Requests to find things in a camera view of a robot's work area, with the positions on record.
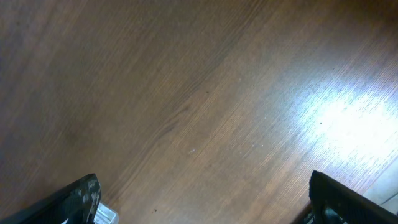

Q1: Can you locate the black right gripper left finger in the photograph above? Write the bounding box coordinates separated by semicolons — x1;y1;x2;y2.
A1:
1;174;101;224

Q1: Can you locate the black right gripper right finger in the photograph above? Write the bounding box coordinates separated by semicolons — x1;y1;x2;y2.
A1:
309;171;397;224

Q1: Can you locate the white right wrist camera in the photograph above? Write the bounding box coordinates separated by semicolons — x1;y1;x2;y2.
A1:
62;202;120;224

